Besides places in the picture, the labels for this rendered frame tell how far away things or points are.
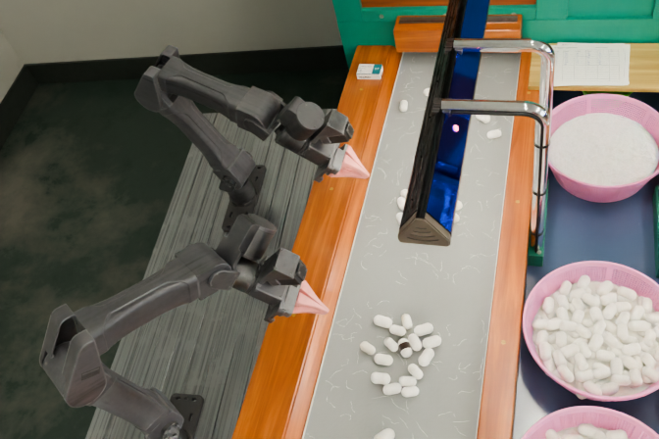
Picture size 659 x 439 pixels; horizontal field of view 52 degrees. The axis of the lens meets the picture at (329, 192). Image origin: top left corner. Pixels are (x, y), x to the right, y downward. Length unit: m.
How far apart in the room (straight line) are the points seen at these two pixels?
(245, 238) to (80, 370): 0.32
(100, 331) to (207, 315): 0.52
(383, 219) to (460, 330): 0.31
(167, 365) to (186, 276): 0.45
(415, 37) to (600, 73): 0.43
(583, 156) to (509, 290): 0.38
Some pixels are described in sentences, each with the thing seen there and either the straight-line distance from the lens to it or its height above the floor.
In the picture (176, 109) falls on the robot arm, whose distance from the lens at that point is 1.48.
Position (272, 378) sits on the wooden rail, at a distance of 1.31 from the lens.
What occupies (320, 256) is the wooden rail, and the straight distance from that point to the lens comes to 1.42.
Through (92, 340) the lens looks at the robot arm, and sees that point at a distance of 1.04.
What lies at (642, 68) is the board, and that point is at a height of 0.78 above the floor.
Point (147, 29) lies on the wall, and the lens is 3.10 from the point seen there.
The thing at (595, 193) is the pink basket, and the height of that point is 0.73.
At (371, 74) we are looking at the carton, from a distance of 1.72.
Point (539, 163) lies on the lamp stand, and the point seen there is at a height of 1.00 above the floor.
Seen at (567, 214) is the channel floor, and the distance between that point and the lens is 1.54.
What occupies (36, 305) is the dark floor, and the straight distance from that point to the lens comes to 2.71.
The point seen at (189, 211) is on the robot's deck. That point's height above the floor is 0.67.
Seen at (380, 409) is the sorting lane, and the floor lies 0.74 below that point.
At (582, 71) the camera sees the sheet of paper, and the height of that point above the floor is 0.78.
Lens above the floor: 1.92
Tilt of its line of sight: 50 degrees down
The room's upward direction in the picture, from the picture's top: 19 degrees counter-clockwise
